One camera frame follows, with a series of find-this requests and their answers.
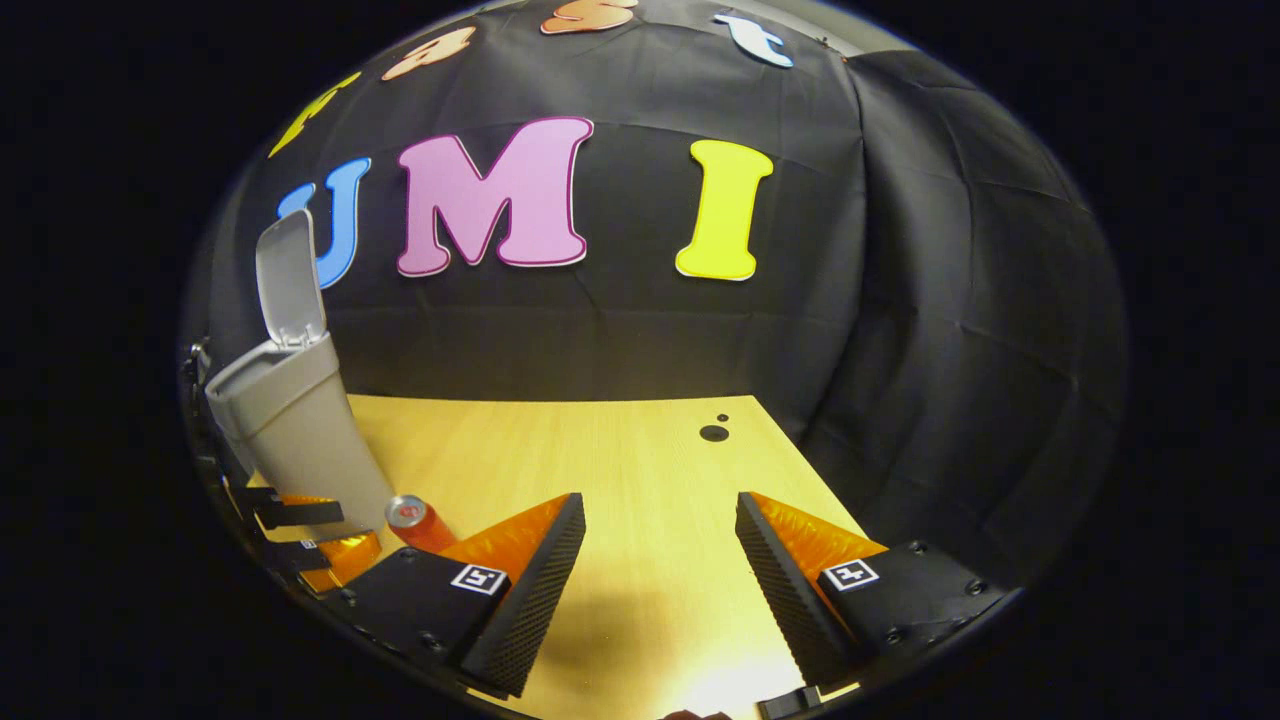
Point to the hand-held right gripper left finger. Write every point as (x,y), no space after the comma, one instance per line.
(535,600)

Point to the orange pop can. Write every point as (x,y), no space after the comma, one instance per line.
(425,525)

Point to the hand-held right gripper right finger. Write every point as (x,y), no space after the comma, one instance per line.
(790,600)

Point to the wooden desktop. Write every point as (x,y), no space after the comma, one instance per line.
(620,470)

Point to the black backdrop cloth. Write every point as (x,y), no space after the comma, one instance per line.
(900,300)

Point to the white desktop garbage bin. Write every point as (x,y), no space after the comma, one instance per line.
(300,430)

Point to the black round desk grommet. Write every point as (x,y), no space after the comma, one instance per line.
(713,432)

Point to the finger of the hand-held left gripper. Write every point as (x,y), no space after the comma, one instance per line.
(300,514)
(290,558)

